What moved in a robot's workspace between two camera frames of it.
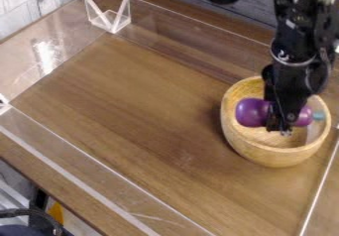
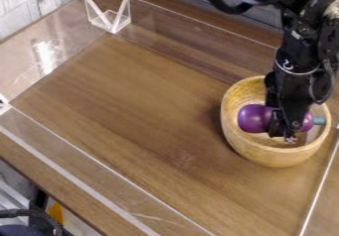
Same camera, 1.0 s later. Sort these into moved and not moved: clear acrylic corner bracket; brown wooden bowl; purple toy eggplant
Moved: purple toy eggplant
Not moved: brown wooden bowl; clear acrylic corner bracket
